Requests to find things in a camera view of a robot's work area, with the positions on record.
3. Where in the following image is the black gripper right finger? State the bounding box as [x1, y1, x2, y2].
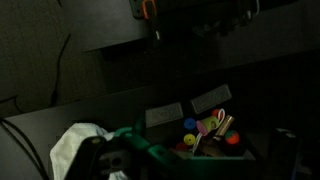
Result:
[268, 128, 303, 180]

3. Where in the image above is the thin black floor cable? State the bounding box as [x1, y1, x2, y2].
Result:
[49, 32, 72, 107]

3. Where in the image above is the gray rectangular pad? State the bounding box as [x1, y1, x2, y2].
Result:
[190, 83, 233, 115]
[145, 101, 185, 129]

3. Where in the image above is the black cable bundle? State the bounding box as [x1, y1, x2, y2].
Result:
[0, 117, 51, 180]

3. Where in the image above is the yellow toy disc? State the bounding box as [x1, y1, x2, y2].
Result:
[183, 133, 197, 146]

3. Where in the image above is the red orange plush ball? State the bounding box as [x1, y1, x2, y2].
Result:
[224, 129, 241, 145]

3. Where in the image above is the blue toy disc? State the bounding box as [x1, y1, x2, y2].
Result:
[183, 117, 197, 131]

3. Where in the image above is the red toy disc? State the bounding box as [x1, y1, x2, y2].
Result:
[175, 142, 189, 152]

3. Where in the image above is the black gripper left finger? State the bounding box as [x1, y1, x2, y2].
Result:
[64, 116, 191, 180]

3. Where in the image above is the small toy cup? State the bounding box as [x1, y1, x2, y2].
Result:
[195, 115, 224, 137]

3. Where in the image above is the white terry towel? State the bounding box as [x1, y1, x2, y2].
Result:
[49, 122, 129, 180]

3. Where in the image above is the white cord with tag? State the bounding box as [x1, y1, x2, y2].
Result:
[191, 107, 227, 155]

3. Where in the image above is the brass cylinder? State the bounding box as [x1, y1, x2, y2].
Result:
[213, 114, 235, 142]

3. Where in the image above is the brown plush toy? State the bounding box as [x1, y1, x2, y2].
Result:
[196, 141, 234, 158]

